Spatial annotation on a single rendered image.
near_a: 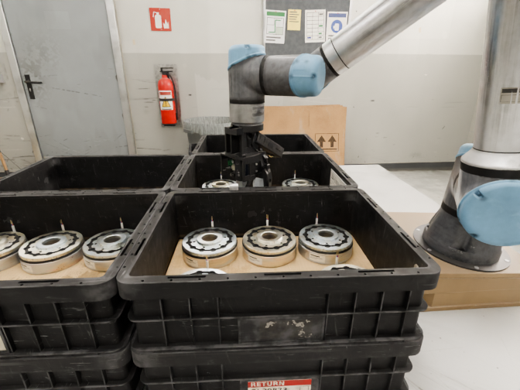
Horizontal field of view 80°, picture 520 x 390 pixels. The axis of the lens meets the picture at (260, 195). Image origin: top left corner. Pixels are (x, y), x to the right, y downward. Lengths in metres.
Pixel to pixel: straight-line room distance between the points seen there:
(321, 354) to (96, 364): 0.29
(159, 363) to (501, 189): 0.53
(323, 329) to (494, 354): 0.37
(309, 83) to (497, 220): 0.37
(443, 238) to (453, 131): 3.75
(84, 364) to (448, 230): 0.68
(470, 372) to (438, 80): 3.79
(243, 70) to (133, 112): 3.16
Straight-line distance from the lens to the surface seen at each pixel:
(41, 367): 0.54
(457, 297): 0.78
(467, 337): 0.74
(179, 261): 0.61
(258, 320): 0.43
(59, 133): 4.06
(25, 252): 0.69
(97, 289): 0.42
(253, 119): 0.66
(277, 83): 0.62
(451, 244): 0.76
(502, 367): 0.72
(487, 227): 0.60
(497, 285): 0.81
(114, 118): 3.80
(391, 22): 0.71
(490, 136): 0.59
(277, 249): 0.56
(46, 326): 0.50
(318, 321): 0.44
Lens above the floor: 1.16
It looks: 22 degrees down
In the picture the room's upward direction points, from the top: straight up
